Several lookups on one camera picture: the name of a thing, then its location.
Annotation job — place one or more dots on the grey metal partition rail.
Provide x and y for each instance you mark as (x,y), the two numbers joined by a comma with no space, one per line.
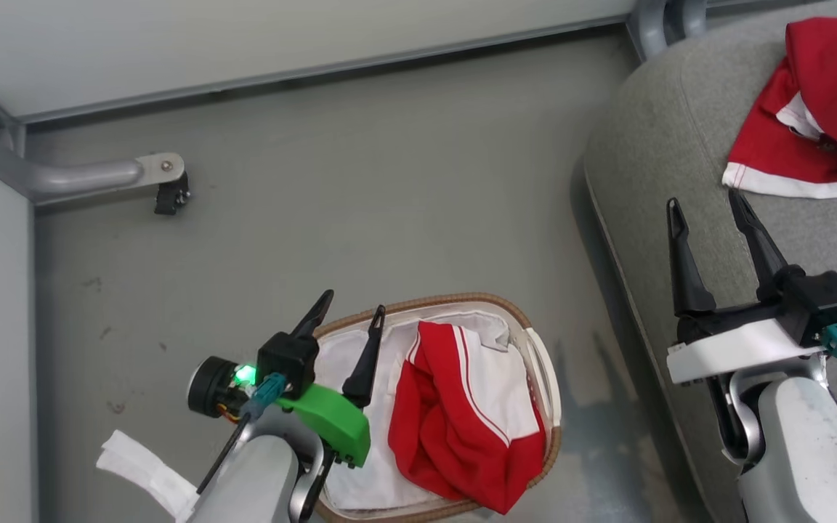
(317,73)

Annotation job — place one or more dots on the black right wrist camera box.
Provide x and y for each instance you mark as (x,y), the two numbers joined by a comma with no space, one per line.
(825,305)

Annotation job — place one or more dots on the grey partition post double foot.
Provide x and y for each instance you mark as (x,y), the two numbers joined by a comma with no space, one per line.
(662,25)

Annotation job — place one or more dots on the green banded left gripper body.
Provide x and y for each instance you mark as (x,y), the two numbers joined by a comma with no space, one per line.
(331,421)

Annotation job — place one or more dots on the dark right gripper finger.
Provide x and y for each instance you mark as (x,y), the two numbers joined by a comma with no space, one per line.
(756,243)
(684,269)

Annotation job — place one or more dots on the white laundry basket woven rim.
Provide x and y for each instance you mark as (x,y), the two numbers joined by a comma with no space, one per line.
(543,370)

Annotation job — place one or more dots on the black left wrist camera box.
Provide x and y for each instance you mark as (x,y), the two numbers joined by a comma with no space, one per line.
(288,363)

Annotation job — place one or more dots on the grey fabric sofa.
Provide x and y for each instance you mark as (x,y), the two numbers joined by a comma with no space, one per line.
(680,145)

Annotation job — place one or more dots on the white fabric basket liner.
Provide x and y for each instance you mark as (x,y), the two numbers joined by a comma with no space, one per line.
(389,349)

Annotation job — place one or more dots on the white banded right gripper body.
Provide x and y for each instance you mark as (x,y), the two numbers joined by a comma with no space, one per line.
(738,349)

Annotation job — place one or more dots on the grey metal partition foot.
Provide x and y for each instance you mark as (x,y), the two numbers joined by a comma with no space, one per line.
(77,178)

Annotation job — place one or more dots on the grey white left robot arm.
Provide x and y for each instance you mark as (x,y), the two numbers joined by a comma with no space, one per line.
(251,479)

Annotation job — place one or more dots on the black caster wheel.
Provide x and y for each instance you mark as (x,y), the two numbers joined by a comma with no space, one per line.
(170,197)

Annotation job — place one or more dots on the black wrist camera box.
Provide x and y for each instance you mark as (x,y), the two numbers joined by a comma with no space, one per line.
(825,305)
(288,363)

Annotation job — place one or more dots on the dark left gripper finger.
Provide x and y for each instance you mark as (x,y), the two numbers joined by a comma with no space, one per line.
(317,314)
(366,363)

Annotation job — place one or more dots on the red white striped garment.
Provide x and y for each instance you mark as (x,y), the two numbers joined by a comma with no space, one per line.
(447,436)

